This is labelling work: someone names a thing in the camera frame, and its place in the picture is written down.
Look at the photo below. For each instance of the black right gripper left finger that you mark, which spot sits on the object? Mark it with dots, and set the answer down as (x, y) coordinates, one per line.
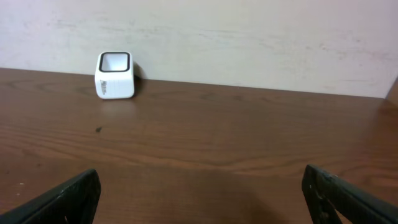
(74, 201)

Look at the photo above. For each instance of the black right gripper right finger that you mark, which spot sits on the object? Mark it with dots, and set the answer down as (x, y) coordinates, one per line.
(327, 196)

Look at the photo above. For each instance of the white barcode scanner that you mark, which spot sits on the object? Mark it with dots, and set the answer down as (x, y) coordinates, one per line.
(114, 75)

